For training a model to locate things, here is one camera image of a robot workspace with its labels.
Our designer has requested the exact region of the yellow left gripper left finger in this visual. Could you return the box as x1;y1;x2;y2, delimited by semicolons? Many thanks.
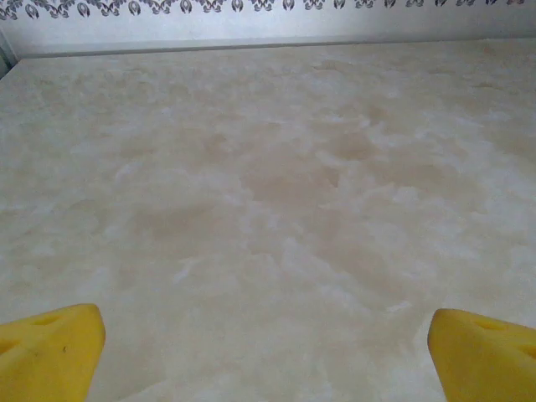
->
0;303;106;402

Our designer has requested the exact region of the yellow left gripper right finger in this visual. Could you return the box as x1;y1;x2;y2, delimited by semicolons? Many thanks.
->
426;308;536;402

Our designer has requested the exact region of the aluminium corner post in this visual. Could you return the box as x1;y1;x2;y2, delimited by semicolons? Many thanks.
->
0;31;18;80

